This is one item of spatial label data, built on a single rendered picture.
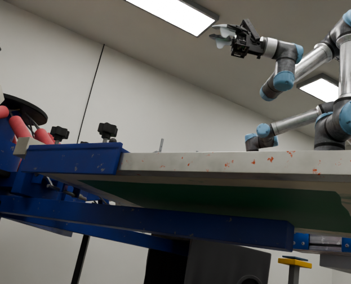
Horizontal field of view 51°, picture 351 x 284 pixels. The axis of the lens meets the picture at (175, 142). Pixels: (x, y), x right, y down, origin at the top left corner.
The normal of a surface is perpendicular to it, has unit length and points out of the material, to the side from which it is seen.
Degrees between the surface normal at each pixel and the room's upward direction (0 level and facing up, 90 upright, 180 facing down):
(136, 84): 90
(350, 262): 90
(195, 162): 90
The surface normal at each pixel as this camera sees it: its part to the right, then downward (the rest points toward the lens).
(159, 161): -0.50, -0.37
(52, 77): 0.48, -0.21
